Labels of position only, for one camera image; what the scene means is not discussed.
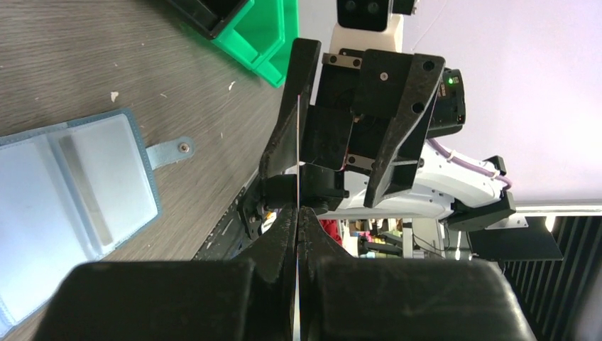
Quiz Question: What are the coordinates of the blue leather card holder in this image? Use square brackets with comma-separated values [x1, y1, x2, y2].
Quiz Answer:
[1, 109, 195, 335]

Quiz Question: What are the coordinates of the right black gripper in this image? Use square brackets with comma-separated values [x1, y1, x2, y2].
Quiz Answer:
[258, 38, 446, 208]

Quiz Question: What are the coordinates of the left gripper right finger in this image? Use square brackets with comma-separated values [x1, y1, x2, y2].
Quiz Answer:
[299, 207, 535, 340]

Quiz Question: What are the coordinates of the black plastic bin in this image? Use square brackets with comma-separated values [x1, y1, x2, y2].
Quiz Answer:
[166, 0, 249, 40]

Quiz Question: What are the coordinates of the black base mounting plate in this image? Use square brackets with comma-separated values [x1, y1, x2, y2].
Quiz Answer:
[192, 173, 277, 261]

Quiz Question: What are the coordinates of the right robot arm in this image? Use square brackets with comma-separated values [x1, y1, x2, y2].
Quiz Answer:
[258, 38, 562, 261]

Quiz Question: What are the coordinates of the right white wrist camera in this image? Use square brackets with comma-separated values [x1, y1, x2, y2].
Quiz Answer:
[329, 0, 419, 54]

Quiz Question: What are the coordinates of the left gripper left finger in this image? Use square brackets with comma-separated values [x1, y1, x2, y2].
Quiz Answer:
[35, 207, 297, 340]

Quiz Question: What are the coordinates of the green plastic bin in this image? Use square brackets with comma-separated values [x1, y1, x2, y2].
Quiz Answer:
[212, 0, 299, 88]

